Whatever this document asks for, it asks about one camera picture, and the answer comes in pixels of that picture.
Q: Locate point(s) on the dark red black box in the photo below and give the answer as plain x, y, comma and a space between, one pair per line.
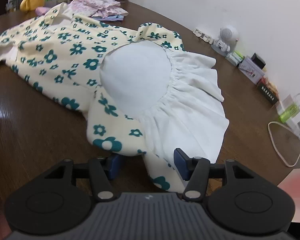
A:
268, 90

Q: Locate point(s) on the green tissue pack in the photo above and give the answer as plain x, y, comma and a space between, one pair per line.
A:
237, 55

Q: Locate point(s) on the black small box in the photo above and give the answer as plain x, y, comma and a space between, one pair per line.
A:
258, 61

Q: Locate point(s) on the cream teal flower dress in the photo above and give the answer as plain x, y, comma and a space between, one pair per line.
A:
140, 91

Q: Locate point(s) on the white astronaut speaker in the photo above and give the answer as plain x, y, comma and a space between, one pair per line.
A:
227, 40

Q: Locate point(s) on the lavender tin box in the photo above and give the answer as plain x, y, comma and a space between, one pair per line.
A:
252, 71

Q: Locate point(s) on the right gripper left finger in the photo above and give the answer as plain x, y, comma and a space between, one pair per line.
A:
101, 172

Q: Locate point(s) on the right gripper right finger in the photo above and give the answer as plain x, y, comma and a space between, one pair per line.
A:
195, 171

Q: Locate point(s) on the pink floral garment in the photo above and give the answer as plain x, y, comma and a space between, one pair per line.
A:
97, 8

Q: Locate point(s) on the yellow mug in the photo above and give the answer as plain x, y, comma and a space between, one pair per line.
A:
30, 5

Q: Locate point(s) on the green white charger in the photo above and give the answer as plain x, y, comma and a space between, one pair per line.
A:
287, 110

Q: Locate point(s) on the blue purple garment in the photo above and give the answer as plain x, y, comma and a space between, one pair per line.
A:
111, 18

